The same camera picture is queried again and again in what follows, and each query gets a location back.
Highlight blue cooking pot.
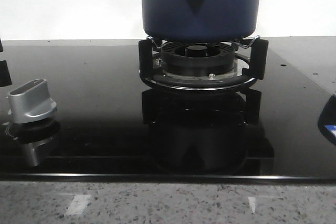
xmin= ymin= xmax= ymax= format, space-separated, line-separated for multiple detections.
xmin=142 ymin=0 xmax=259 ymax=42

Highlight right black burner head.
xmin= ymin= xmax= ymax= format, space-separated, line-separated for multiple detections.
xmin=160 ymin=42 xmax=235 ymax=77

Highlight black glass gas stove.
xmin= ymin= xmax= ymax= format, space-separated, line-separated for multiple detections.
xmin=1 ymin=38 xmax=335 ymax=183

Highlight right black pan support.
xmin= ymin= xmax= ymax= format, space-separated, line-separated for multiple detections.
xmin=138 ymin=39 xmax=269 ymax=92

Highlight black pan support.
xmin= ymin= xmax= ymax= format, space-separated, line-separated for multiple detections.
xmin=138 ymin=39 xmax=269 ymax=92
xmin=0 ymin=37 xmax=13 ymax=88

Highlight silver stove knob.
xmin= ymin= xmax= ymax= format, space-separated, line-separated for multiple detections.
xmin=7 ymin=79 xmax=57 ymax=124

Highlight left black pan support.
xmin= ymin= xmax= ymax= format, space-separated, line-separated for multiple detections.
xmin=0 ymin=37 xmax=13 ymax=88

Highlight blue white stove sticker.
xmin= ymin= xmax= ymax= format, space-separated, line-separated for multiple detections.
xmin=324 ymin=125 xmax=336 ymax=137

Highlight metal wire pot trivet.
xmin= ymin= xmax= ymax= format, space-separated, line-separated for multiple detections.
xmin=146 ymin=35 xmax=261 ymax=50

